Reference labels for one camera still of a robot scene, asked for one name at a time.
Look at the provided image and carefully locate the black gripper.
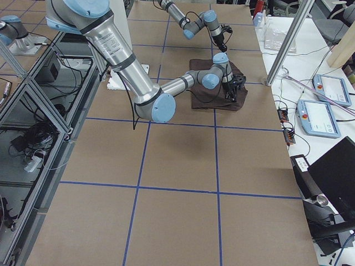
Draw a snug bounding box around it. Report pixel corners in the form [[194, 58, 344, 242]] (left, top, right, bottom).
[[223, 81, 238, 103], [215, 35, 228, 53]]

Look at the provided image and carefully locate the dark brown t-shirt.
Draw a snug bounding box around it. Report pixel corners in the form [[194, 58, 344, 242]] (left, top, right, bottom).
[[190, 62, 248, 111]]

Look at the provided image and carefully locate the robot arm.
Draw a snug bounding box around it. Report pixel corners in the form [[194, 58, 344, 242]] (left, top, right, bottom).
[[157, 1, 232, 52], [46, 1, 234, 123]]

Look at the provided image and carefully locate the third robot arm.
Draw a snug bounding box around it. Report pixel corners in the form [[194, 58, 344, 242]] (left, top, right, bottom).
[[1, 15, 48, 56]]

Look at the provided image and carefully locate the clear plastic bag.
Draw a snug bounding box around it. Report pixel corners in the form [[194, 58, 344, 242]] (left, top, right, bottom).
[[264, 28, 287, 51]]

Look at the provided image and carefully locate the orange terminal block far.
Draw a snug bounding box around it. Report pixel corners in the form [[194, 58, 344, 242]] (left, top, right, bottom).
[[277, 108, 290, 123]]

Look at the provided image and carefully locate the orange terminal block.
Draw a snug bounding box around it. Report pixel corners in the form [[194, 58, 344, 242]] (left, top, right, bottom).
[[277, 108, 290, 123], [282, 127, 296, 146]]

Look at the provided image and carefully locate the orange terminal block near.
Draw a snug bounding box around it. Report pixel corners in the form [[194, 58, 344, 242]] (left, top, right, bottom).
[[282, 127, 296, 146]]

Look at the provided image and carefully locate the near teach pendant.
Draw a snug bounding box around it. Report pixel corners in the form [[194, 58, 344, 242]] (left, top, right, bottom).
[[297, 100, 341, 139]]

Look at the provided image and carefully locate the teach pendant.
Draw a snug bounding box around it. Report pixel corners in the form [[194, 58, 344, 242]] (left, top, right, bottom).
[[313, 74, 352, 107], [297, 100, 341, 139]]

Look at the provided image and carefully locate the far teach pendant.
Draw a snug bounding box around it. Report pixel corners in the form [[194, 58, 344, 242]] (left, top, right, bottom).
[[313, 74, 352, 107]]

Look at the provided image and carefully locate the black laptop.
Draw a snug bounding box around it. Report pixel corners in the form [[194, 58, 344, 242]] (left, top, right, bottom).
[[308, 136, 354, 221]]

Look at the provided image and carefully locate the black power box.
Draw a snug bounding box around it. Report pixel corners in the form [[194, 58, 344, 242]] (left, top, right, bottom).
[[35, 54, 60, 83]]

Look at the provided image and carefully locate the white power strip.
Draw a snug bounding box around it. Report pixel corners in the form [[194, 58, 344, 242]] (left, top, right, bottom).
[[24, 155, 43, 173]]

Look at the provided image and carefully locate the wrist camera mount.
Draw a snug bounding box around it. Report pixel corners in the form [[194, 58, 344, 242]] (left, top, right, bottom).
[[233, 75, 246, 90], [221, 24, 233, 34]]

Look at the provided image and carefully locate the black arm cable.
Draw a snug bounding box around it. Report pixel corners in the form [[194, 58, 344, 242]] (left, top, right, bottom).
[[119, 77, 145, 131], [180, 11, 206, 25]]

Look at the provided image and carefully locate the aluminium frame post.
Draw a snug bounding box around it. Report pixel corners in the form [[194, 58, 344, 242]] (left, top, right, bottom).
[[265, 0, 315, 86]]

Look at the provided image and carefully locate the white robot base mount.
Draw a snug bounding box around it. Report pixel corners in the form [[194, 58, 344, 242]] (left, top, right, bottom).
[[107, 70, 125, 90]]

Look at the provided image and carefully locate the black camera stand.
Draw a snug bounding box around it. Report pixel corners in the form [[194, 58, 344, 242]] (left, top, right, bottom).
[[290, 155, 354, 256]]

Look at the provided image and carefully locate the aluminium frame cage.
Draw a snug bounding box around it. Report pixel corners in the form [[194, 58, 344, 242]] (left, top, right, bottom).
[[1, 33, 105, 265]]

